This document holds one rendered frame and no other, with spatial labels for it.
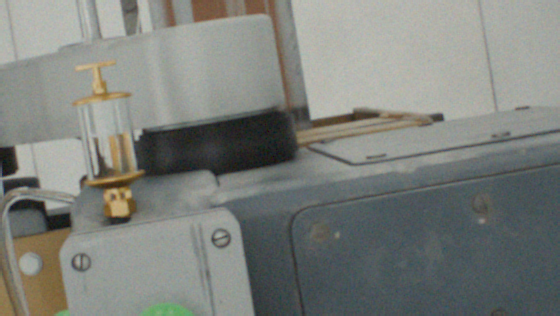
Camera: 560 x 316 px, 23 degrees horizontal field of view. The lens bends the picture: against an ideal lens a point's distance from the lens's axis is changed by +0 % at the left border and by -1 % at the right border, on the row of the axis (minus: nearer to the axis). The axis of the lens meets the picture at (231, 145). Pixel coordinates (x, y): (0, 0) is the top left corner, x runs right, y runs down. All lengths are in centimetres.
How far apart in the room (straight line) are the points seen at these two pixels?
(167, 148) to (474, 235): 19
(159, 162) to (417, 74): 517
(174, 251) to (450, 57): 538
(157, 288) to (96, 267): 3
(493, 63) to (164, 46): 526
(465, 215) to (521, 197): 3
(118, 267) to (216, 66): 19
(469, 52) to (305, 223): 534
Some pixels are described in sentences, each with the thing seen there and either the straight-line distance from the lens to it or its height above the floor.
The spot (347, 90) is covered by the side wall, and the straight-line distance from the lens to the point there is 583.
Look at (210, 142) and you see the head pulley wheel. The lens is 71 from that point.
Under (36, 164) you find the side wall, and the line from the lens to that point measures 581.
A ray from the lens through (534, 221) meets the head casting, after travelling 63.
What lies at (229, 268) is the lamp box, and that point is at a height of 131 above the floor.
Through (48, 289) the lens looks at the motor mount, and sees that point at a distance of 99.
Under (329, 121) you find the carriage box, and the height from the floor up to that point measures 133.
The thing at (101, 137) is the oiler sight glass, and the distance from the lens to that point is 62.
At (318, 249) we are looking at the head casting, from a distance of 61.
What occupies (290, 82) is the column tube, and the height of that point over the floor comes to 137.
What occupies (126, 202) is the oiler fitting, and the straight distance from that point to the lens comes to 63.
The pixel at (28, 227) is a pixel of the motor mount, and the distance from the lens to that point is 100.
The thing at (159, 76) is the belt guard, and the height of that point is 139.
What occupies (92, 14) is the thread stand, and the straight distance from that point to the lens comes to 94.
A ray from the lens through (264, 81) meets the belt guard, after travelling 73.
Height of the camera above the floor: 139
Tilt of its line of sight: 3 degrees down
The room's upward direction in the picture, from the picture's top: 10 degrees counter-clockwise
